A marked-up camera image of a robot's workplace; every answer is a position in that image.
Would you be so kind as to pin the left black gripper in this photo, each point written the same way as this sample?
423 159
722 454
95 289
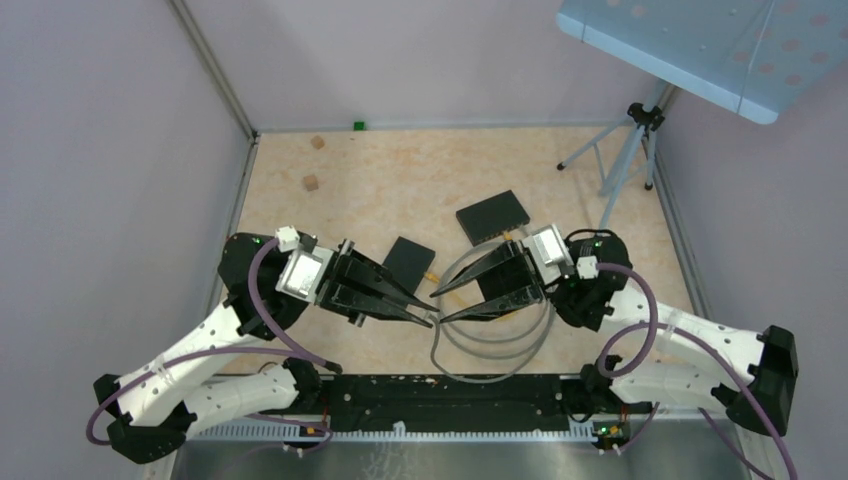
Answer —
367 275

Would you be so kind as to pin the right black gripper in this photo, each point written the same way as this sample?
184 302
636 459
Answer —
508 268

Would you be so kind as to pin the black network switch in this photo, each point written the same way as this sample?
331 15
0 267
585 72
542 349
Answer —
408 262
492 217

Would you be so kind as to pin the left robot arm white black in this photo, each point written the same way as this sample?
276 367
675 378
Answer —
240 360

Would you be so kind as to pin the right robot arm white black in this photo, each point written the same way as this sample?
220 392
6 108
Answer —
684 360

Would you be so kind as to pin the wooden cube near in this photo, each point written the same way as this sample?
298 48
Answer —
311 183

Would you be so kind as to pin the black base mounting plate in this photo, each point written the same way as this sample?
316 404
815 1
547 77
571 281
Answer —
440 404

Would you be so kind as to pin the grey tripod stand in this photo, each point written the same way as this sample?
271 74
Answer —
638 152

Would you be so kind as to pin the light blue perforated board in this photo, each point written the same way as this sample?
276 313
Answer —
753 58

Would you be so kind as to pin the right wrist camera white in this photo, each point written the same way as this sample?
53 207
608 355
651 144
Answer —
553 261

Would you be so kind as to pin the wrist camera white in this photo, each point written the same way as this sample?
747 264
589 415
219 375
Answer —
306 266
553 261

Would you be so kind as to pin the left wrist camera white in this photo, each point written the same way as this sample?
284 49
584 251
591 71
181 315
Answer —
306 266

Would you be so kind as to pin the white slotted cable duct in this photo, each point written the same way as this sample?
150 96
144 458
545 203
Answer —
258 431

